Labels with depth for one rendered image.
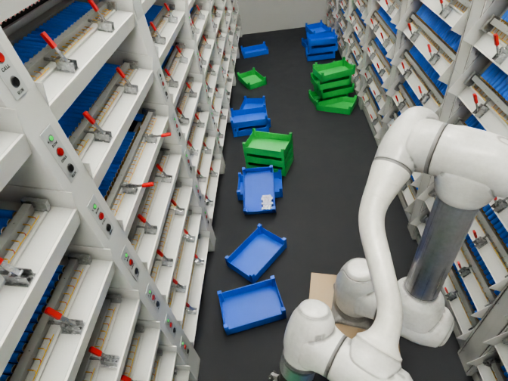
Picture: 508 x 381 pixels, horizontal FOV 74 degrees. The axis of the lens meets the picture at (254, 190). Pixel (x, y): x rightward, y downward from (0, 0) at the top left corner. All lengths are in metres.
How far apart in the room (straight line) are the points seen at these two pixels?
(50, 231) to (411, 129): 0.85
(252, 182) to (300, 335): 1.55
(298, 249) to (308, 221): 0.23
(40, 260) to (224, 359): 1.15
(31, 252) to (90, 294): 0.20
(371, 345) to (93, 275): 0.66
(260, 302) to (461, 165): 1.23
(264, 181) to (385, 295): 1.54
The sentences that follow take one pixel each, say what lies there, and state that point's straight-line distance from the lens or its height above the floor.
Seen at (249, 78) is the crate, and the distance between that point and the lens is 3.80.
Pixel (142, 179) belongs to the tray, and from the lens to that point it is 1.16.
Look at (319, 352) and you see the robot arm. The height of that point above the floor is 0.82.
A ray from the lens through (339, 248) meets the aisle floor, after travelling 2.00.
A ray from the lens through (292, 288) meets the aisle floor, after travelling 1.85.
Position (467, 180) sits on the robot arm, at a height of 1.03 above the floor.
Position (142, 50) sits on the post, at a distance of 1.36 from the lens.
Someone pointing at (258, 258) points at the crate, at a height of 0.00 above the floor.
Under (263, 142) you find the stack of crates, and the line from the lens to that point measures 2.48.
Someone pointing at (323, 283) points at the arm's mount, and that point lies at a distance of 1.55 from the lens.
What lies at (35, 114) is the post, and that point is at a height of 1.32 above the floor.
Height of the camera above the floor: 1.60
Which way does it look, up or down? 43 degrees down
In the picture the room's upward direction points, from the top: 10 degrees counter-clockwise
